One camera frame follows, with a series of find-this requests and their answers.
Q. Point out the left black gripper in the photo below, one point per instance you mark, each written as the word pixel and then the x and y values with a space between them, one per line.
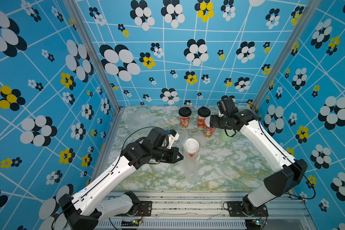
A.
pixel 173 158

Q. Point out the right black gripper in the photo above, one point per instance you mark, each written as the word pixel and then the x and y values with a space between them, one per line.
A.
pixel 213 120

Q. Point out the clear plastic carrier bag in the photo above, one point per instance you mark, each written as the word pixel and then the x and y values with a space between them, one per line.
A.
pixel 190 165

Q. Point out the red cup white lid front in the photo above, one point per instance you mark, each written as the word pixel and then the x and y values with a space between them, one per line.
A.
pixel 191 146

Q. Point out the red cup white lid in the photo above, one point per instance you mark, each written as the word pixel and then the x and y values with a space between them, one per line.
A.
pixel 191 146
pixel 209 131

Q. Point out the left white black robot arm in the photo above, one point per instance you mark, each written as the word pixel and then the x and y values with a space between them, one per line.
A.
pixel 86 208

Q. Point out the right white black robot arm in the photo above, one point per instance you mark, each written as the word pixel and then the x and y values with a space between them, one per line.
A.
pixel 288 172

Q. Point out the red cup black lid right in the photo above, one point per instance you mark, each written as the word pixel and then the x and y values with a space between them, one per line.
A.
pixel 203 112

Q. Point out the red cup black lid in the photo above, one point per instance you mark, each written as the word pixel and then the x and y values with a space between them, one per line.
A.
pixel 203 112
pixel 184 114

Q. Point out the red cup black lid left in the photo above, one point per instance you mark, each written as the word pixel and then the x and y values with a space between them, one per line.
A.
pixel 184 114

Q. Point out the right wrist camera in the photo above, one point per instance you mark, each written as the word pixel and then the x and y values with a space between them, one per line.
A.
pixel 227 106

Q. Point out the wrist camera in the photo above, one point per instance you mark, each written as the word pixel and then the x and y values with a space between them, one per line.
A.
pixel 227 106
pixel 172 137

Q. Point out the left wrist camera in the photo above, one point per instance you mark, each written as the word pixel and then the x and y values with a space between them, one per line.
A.
pixel 172 137

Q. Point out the aluminium rail frame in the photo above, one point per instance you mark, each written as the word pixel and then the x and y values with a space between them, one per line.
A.
pixel 204 210

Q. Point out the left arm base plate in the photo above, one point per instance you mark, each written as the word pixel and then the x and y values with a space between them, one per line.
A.
pixel 141 209

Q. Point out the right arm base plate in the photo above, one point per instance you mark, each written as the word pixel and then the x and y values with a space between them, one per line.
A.
pixel 244 209

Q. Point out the right aluminium corner post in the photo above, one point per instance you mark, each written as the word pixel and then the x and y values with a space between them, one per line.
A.
pixel 286 50

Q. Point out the aluminium corner post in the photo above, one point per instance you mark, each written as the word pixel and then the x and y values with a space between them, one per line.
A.
pixel 85 37
pixel 286 50

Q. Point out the left aluminium corner post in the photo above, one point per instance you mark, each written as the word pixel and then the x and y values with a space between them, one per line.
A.
pixel 85 37

